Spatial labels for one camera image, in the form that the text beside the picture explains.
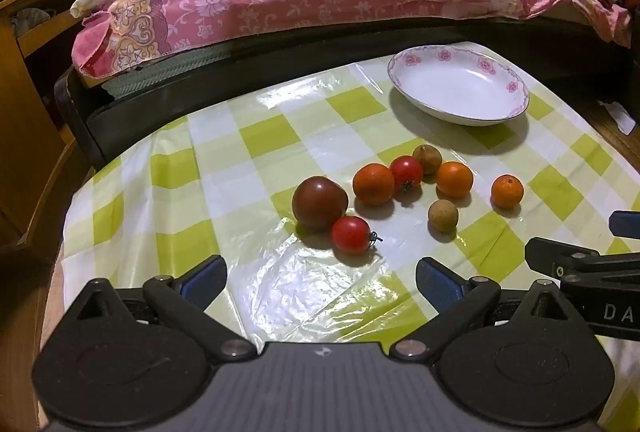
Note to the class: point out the white paper scrap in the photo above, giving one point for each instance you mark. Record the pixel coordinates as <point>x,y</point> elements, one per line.
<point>620,114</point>

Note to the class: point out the large dark red tomato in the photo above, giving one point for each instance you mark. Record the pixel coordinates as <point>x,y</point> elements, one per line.
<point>320,202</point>

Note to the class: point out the wooden chair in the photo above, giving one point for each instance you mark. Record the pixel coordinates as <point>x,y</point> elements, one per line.
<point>25,122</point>

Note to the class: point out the brown longan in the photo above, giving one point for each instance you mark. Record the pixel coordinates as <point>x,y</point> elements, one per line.
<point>443,215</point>
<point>428,158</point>

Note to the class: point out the large orange mandarin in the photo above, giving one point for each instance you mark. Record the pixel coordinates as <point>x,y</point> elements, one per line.
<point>373,183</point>

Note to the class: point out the small red tomato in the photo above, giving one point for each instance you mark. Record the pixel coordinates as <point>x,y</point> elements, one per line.
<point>406,172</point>
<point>350,234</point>

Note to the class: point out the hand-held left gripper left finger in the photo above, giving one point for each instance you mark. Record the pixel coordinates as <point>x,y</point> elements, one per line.
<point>205,281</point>

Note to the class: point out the black bed frame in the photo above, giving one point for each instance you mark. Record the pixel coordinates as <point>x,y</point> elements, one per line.
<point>85,117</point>

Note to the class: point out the white floral-rim plate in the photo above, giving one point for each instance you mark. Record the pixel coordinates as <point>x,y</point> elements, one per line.
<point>457,84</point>

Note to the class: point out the green checked tablecloth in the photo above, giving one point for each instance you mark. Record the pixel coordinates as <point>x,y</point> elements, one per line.
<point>260,132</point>

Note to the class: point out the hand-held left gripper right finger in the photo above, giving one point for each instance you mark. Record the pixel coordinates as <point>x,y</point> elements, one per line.
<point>437,284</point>

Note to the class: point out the grey striped mattress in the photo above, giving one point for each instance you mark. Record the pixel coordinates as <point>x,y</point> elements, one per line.
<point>165,73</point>

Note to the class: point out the small orange mandarin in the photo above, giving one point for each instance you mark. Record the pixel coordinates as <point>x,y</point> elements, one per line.
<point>454,179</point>
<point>507,192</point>

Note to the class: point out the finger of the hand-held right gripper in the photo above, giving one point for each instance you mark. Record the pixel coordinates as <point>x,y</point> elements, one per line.
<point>550,254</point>
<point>625,224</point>

